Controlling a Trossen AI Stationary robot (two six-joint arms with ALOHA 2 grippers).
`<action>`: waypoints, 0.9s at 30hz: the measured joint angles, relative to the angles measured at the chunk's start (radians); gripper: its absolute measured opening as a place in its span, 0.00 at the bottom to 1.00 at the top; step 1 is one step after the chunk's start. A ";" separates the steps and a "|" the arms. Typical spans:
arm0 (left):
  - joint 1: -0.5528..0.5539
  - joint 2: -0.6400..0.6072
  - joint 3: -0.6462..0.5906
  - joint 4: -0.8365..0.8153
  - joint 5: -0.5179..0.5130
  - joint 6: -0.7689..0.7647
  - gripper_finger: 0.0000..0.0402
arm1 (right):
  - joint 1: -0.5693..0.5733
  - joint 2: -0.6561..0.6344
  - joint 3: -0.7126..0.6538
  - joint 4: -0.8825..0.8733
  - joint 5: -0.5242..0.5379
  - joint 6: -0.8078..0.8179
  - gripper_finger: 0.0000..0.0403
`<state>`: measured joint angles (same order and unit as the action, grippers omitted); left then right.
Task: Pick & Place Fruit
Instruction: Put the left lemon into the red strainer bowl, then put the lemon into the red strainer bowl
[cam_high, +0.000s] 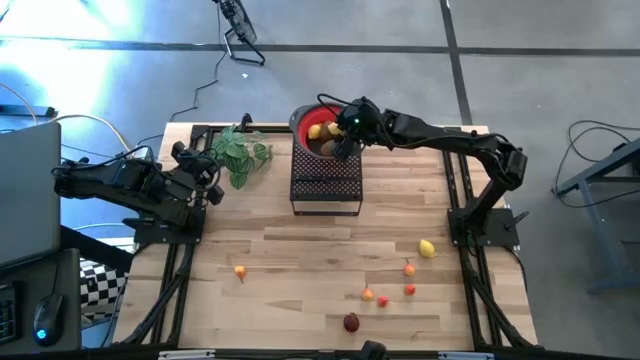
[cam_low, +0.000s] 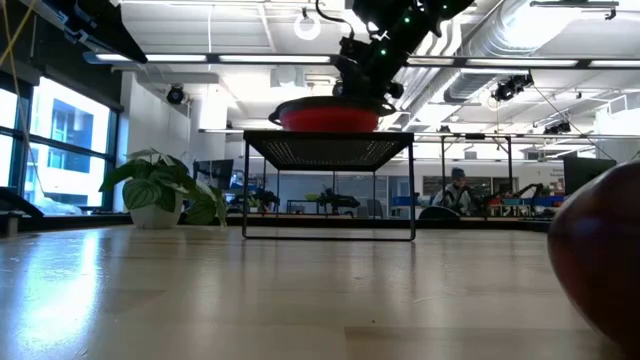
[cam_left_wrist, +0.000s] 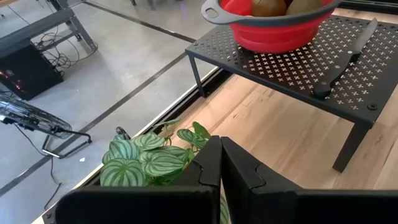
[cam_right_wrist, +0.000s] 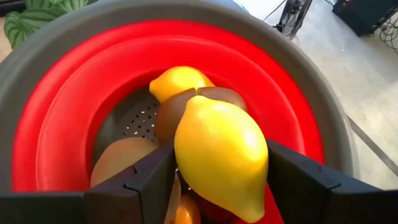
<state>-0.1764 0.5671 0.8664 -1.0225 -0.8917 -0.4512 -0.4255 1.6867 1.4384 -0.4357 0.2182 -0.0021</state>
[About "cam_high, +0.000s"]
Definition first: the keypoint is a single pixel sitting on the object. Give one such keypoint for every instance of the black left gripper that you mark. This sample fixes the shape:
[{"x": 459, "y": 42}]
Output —
[{"x": 185, "y": 182}]

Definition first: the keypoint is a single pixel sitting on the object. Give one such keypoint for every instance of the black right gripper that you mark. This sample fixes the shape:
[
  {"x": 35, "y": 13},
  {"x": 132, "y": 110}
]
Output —
[{"x": 350, "y": 141}]

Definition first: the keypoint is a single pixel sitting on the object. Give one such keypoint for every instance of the green kiwi fruit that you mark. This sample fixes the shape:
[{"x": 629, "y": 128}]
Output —
[{"x": 328, "y": 148}]

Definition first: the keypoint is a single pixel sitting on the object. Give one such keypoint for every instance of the yellow lemon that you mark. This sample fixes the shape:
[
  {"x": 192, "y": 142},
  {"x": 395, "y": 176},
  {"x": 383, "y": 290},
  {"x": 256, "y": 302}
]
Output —
[
  {"x": 334, "y": 129},
  {"x": 314, "y": 131},
  {"x": 426, "y": 248}
]

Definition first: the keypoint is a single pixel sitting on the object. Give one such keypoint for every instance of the red collapsible colander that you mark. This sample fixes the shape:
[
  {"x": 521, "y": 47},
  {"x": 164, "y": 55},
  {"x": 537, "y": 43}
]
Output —
[{"x": 310, "y": 115}]

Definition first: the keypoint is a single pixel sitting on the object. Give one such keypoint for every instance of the small orange pear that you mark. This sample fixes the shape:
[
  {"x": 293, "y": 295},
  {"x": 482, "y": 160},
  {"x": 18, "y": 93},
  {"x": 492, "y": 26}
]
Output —
[
  {"x": 367, "y": 294},
  {"x": 240, "y": 271},
  {"x": 409, "y": 270}
]

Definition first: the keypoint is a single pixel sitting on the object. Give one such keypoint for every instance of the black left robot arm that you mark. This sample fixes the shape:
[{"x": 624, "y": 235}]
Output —
[{"x": 125, "y": 182}]

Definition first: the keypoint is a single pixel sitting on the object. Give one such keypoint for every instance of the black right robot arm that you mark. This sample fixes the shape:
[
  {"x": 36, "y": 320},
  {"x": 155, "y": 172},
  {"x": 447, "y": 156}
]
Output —
[{"x": 450, "y": 140}]

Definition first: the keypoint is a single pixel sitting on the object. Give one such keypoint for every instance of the black perforated metal stand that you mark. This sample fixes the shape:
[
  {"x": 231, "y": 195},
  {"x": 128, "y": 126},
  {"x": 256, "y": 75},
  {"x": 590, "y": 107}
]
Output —
[{"x": 325, "y": 175}]

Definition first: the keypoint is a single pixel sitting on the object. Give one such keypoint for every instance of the potted green plant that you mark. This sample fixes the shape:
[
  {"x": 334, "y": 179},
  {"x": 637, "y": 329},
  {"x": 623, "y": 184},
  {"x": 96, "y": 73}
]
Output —
[{"x": 235, "y": 150}]

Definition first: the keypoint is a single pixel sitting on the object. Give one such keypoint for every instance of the black white checkerboard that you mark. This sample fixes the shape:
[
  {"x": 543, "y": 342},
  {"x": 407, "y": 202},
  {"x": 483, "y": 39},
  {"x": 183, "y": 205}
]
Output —
[{"x": 100, "y": 290}]

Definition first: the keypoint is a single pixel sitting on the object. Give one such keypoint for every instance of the black floor fan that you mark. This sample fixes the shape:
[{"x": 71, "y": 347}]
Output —
[{"x": 240, "y": 20}]

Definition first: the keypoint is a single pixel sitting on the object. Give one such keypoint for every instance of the dark red pomegranate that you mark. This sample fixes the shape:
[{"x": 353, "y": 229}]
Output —
[{"x": 351, "y": 322}]

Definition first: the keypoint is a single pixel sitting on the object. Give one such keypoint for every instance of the black power strip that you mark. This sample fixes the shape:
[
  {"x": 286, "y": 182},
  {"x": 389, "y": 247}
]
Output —
[{"x": 25, "y": 111}]

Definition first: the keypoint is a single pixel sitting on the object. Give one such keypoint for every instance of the dark desk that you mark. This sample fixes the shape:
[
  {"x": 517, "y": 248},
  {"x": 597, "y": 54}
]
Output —
[{"x": 70, "y": 310}]

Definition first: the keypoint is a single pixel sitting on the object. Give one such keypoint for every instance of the black computer mouse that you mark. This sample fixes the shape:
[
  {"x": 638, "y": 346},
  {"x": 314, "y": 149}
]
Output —
[{"x": 47, "y": 320}]

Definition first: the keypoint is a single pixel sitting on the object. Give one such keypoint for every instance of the black keyboard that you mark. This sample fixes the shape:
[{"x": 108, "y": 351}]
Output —
[{"x": 7, "y": 315}]

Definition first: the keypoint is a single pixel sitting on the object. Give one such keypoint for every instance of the blue-grey metal table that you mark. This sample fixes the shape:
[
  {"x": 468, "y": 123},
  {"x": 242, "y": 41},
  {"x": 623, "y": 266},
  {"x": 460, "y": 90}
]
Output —
[{"x": 597, "y": 235}]

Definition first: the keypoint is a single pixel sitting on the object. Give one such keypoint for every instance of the black aluminium rig frame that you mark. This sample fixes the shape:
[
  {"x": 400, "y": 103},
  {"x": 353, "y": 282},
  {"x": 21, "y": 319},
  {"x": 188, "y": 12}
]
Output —
[{"x": 260, "y": 353}]

